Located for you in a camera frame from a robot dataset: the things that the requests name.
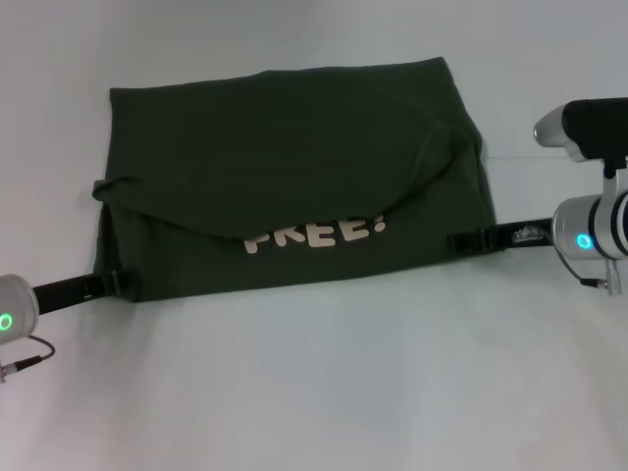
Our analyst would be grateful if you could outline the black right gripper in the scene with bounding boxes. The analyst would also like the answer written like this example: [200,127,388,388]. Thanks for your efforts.
[446,218,556,253]

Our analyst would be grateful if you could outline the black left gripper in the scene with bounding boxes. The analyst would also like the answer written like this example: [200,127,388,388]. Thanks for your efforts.
[30,269,134,314]

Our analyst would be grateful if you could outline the dark green shirt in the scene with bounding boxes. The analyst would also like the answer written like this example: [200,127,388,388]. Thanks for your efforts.
[91,56,497,304]

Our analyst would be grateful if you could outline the left arm connector cable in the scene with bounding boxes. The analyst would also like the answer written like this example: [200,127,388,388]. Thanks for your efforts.
[0,335,56,388]

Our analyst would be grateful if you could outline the arm connector cable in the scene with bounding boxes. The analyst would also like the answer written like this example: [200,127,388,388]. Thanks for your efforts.
[0,335,56,388]
[556,252,625,296]

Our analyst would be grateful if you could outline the right arm connector cable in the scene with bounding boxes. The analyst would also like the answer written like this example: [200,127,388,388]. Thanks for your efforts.
[556,252,625,296]

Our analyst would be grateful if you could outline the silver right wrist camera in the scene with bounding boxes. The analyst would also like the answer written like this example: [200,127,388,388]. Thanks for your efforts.
[533,96,628,179]

